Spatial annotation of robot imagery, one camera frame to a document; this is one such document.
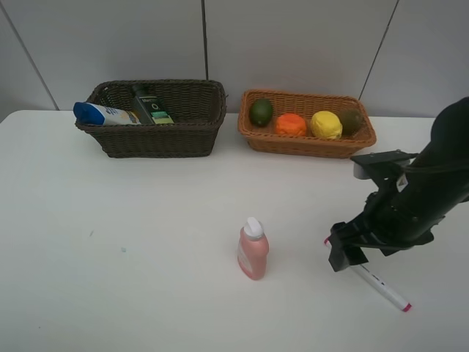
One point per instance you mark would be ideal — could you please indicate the orange wicker basket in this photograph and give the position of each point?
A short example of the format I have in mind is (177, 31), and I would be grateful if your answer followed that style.
(264, 139)

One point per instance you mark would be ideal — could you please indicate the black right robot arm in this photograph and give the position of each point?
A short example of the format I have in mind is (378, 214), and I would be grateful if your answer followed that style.
(447, 150)

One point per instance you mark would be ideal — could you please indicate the pink bottle white cap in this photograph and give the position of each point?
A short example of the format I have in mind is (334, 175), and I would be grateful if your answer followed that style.
(253, 249)

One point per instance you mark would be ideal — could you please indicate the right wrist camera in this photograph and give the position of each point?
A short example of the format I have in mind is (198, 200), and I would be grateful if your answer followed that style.
(371, 165)

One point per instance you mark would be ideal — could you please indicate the yellow lemon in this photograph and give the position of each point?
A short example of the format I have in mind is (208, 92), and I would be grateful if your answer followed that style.
(326, 125)

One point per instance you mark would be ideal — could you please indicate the dark brown wicker basket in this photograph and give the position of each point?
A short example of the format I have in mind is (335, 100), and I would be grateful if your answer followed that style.
(197, 107)

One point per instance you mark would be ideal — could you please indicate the white marker pink caps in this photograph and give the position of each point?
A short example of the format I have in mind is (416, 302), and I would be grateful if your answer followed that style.
(382, 288)

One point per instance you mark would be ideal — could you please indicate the green avocado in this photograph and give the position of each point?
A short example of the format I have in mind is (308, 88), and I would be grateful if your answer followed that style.
(261, 112)

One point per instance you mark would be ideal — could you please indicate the dark green pump bottle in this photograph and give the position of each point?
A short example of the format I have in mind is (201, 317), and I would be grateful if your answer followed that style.
(148, 108)

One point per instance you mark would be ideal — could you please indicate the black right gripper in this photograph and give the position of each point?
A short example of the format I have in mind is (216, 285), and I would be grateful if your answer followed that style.
(397, 217)

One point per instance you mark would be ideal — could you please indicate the brown kiwi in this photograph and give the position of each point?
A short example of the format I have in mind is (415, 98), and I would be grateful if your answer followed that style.
(351, 120)

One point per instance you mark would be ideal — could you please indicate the white bottle blue cap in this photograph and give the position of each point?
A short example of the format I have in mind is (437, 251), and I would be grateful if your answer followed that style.
(92, 114)

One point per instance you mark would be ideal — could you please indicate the orange tangerine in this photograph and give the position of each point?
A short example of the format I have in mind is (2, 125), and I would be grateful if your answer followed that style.
(290, 124)

